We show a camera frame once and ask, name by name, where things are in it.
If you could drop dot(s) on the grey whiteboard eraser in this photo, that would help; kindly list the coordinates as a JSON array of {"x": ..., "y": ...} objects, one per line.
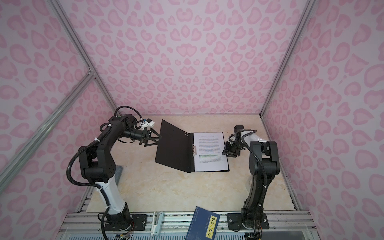
[{"x": 118, "y": 174}]

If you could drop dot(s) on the right aluminium corner post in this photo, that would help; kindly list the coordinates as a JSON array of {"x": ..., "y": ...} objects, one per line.
[{"x": 307, "y": 13}]

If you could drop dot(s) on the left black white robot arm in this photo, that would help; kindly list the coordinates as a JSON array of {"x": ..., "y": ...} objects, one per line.
[{"x": 99, "y": 168}]

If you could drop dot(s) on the metal folder clip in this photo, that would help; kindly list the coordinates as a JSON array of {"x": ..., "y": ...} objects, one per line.
[{"x": 194, "y": 150}]

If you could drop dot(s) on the blue book yellow label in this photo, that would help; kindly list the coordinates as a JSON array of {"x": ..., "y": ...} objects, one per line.
[{"x": 203, "y": 225}]

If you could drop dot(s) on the aluminium diagonal frame bar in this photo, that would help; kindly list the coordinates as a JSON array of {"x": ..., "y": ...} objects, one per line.
[{"x": 19, "y": 160}]

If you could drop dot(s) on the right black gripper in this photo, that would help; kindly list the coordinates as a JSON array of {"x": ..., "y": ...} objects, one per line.
[{"x": 227, "y": 149}]

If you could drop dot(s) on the aluminium corner post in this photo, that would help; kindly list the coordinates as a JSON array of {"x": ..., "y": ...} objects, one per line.
[
  {"x": 307, "y": 13},
  {"x": 79, "y": 46}
]

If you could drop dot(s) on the left aluminium corner post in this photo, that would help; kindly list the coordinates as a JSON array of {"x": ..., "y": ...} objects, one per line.
[{"x": 79, "y": 46}]

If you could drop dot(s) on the white black file folder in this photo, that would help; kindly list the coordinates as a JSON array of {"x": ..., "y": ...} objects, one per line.
[{"x": 175, "y": 148}]

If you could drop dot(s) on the printed paper sheet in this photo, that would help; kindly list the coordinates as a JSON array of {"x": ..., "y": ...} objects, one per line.
[{"x": 210, "y": 156}]

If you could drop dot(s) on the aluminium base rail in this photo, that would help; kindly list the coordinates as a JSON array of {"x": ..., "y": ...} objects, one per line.
[{"x": 275, "y": 225}]

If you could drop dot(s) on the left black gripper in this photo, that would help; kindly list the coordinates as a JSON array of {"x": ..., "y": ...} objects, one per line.
[{"x": 147, "y": 137}]

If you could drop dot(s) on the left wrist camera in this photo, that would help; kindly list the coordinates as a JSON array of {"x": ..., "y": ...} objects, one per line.
[{"x": 147, "y": 124}]

